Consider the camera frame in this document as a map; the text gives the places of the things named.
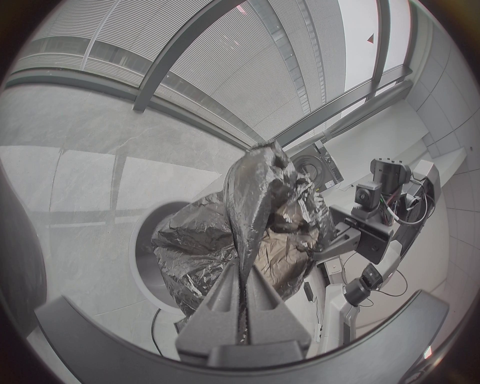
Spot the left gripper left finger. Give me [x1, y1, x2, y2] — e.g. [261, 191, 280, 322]
[175, 262, 242, 363]

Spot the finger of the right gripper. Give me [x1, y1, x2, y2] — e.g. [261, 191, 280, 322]
[314, 229, 362, 264]

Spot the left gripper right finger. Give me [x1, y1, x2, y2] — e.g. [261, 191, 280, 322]
[245, 268, 312, 357]

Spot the black plastic bag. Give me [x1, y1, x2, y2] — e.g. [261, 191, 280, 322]
[151, 139, 338, 347]

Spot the white trash bin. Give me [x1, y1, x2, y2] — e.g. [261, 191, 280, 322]
[129, 200, 196, 310]

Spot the grey washing machine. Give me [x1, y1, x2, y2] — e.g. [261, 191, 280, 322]
[290, 144, 344, 192]

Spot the window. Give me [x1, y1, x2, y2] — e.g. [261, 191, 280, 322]
[4, 0, 417, 151]

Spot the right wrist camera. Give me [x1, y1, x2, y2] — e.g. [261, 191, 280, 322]
[355, 183, 382, 218]

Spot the black cable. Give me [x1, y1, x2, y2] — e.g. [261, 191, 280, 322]
[151, 309, 166, 357]

